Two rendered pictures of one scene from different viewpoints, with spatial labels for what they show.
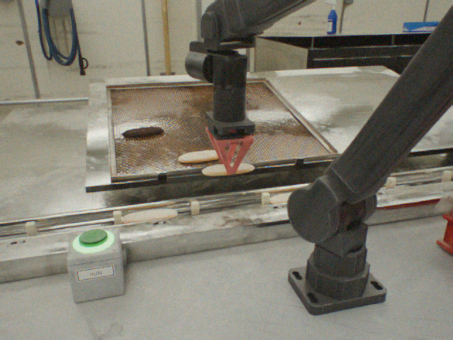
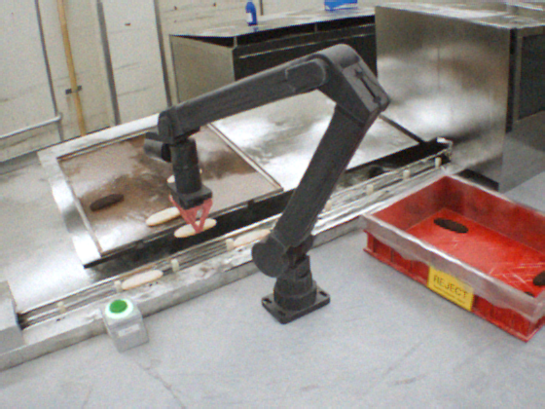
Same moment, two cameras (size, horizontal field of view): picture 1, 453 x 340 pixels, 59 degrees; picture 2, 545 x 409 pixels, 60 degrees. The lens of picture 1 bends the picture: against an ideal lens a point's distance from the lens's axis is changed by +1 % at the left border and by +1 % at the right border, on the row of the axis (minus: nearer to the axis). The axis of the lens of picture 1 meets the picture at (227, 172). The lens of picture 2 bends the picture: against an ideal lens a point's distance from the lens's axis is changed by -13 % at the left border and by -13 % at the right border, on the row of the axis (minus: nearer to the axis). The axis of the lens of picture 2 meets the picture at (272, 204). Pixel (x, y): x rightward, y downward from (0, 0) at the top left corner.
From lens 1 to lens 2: 0.46 m
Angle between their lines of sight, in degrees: 13
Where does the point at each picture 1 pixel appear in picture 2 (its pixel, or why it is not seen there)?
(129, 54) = (29, 79)
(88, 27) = not seen: outside the picture
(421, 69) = (316, 166)
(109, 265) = (135, 323)
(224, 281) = (216, 317)
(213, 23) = (168, 127)
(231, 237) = (211, 283)
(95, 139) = (70, 218)
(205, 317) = (211, 343)
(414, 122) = (320, 195)
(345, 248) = (296, 276)
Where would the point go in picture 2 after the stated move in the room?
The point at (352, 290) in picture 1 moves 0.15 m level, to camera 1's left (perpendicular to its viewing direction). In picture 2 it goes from (307, 301) to (232, 319)
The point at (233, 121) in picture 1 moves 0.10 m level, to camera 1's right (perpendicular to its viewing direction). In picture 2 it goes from (194, 191) to (240, 182)
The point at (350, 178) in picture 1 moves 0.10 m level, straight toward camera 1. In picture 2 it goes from (290, 231) to (290, 263)
